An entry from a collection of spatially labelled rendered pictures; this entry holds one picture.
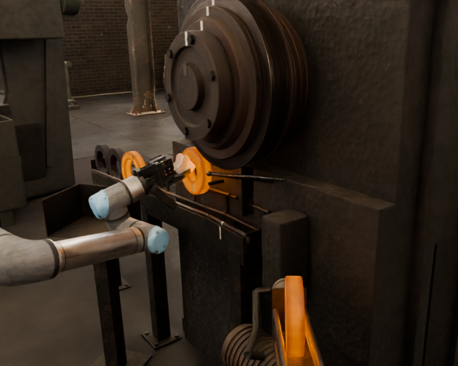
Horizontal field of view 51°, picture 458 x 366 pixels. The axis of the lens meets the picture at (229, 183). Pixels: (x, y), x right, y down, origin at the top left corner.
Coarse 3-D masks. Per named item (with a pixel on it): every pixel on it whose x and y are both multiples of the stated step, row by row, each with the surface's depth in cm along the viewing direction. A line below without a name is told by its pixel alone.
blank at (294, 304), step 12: (288, 276) 95; (300, 276) 95; (288, 288) 90; (300, 288) 90; (288, 300) 88; (300, 300) 88; (288, 312) 87; (300, 312) 87; (288, 324) 87; (300, 324) 87; (288, 336) 87; (300, 336) 87; (288, 348) 88; (300, 348) 88
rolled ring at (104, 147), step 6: (102, 144) 227; (96, 150) 231; (102, 150) 224; (108, 150) 223; (96, 156) 233; (102, 156) 234; (96, 162) 235; (102, 162) 235; (102, 168) 234; (108, 168) 222; (108, 174) 223
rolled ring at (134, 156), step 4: (128, 152) 196; (132, 152) 195; (136, 152) 196; (124, 156) 200; (128, 156) 197; (132, 156) 194; (136, 156) 193; (140, 156) 194; (124, 160) 201; (128, 160) 200; (132, 160) 195; (136, 160) 192; (140, 160) 193; (124, 164) 202; (128, 164) 203; (136, 164) 192; (140, 164) 192; (144, 164) 193; (124, 168) 203; (128, 168) 204; (124, 172) 203; (128, 172) 204; (124, 176) 204; (128, 176) 204
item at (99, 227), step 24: (72, 192) 177; (96, 192) 179; (48, 216) 166; (72, 216) 178; (96, 264) 172; (96, 288) 175; (120, 312) 181; (120, 336) 183; (96, 360) 191; (120, 360) 184; (144, 360) 190
